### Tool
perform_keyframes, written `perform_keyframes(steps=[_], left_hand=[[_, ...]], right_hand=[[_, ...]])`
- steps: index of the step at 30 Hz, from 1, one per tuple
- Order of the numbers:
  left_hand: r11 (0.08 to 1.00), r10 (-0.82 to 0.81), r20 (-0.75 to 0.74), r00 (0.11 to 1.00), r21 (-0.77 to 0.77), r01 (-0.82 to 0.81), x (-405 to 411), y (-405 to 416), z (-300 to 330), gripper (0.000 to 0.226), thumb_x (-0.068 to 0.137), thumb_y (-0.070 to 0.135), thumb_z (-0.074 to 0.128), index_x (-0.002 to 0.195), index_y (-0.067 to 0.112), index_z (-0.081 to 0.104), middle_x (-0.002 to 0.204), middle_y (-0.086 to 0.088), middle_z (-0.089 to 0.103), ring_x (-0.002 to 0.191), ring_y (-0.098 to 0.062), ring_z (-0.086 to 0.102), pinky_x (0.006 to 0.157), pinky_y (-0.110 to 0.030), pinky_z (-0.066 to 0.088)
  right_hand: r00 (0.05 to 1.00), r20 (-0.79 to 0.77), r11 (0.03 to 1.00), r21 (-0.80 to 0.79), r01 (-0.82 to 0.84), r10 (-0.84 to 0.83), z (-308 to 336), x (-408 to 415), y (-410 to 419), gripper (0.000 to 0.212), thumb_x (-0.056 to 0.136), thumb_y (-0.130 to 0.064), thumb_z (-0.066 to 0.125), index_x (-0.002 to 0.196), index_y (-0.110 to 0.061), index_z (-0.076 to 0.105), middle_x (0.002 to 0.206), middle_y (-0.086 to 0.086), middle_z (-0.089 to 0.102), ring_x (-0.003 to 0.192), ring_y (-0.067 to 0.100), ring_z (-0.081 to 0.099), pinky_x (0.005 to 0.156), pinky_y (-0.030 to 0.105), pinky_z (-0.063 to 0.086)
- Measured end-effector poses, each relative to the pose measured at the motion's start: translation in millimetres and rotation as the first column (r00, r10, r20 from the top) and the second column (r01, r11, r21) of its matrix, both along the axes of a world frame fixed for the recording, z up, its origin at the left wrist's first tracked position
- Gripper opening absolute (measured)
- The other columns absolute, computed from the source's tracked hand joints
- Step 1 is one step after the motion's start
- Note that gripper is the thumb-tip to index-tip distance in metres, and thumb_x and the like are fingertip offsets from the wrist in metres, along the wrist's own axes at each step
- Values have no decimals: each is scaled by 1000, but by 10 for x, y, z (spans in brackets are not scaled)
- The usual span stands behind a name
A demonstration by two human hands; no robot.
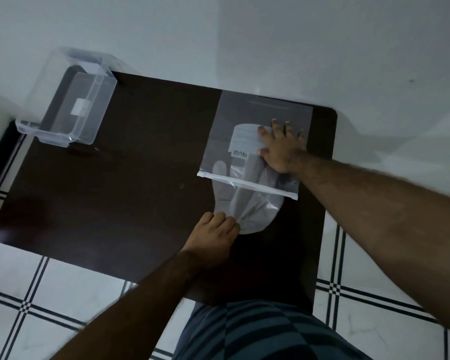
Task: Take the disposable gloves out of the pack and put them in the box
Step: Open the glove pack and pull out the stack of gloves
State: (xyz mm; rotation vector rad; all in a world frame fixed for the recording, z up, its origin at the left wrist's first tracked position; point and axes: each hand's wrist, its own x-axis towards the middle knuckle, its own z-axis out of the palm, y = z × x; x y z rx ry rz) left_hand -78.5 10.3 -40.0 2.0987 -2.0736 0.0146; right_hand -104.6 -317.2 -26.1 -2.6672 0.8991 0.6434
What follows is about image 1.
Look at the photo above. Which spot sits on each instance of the person's right hand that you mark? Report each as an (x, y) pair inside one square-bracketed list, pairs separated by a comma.
[(281, 149)]

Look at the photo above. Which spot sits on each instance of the person's left hand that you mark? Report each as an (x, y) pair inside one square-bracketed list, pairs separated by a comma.
[(210, 239)]

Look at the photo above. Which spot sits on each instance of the translucent plastic glove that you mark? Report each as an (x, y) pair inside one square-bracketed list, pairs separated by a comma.
[(255, 213)]

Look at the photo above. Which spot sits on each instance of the clear plastic zip bag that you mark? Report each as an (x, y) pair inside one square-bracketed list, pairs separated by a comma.
[(225, 116)]

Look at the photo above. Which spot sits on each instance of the clear plastic box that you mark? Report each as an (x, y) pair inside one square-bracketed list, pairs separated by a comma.
[(97, 108)]

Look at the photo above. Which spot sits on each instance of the person's right forearm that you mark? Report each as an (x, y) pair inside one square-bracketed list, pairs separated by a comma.
[(390, 221)]

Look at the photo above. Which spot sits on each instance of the person's left forearm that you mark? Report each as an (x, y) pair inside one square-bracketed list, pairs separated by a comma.
[(135, 314)]

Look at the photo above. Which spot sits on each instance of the white paper insert card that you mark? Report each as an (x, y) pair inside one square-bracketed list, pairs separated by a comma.
[(243, 138)]

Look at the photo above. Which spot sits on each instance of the blue striped shorts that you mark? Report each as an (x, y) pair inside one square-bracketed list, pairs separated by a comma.
[(266, 333)]

